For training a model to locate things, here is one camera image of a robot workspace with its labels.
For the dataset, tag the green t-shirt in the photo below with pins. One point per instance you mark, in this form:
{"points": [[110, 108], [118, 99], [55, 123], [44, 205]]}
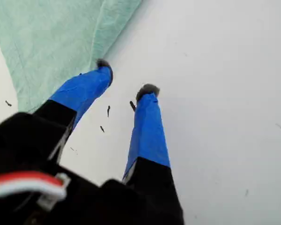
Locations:
{"points": [[49, 47]]}

